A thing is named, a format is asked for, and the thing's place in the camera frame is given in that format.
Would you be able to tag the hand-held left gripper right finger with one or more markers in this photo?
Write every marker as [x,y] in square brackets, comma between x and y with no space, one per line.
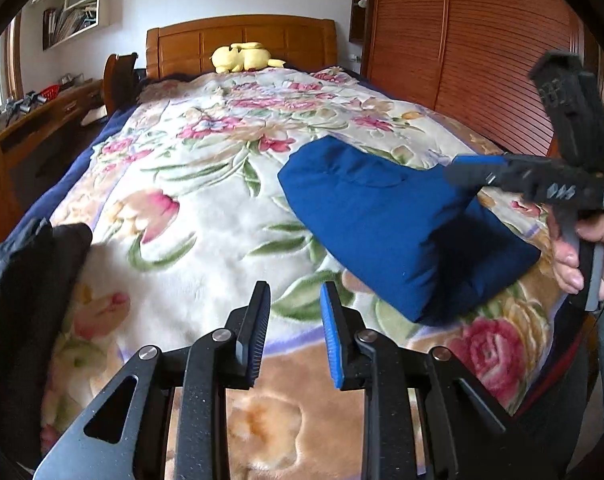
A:
[332,340]

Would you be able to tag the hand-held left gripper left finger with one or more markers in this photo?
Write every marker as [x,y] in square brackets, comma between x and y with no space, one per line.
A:
[254,340]

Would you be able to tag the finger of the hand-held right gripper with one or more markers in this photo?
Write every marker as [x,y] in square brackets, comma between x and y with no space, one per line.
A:
[474,178]
[479,162]

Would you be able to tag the blue suit jacket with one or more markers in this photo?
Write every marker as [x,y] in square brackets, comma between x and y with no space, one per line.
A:
[381,220]

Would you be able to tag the person's right hand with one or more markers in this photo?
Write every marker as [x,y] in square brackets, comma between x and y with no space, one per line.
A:
[569,265]

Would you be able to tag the wooden louvered wardrobe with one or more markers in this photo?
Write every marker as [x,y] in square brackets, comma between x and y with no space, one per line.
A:
[456,50]

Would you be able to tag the floral blanket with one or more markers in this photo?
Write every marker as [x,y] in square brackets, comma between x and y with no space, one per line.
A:
[197,200]

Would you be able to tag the narrow wooden side shelf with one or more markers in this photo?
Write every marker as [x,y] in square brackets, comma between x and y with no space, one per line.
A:
[358,20]

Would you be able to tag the black jacket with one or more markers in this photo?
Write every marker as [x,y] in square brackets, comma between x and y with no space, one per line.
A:
[22,300]

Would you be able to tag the navy bed sheet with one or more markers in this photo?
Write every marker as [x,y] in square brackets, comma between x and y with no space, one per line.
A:
[97,135]

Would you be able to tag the yellow plush toy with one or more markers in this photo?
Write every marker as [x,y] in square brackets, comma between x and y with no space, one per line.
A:
[237,57]

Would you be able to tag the wooden chair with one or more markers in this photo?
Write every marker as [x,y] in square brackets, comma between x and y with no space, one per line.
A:
[119,80]

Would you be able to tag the wooden bed headboard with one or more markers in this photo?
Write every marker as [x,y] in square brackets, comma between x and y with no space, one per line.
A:
[192,45]

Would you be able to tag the wooden desk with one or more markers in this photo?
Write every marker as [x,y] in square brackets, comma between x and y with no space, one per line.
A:
[32,130]

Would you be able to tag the metal pot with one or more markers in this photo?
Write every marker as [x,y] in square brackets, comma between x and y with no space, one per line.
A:
[66,79]

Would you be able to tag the red basket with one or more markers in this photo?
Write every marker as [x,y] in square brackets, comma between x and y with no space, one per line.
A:
[48,92]

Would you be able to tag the window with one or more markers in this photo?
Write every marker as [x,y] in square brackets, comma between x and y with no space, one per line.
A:
[7,75]

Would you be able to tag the white wall shelf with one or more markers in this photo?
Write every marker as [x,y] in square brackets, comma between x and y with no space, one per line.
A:
[77,15]

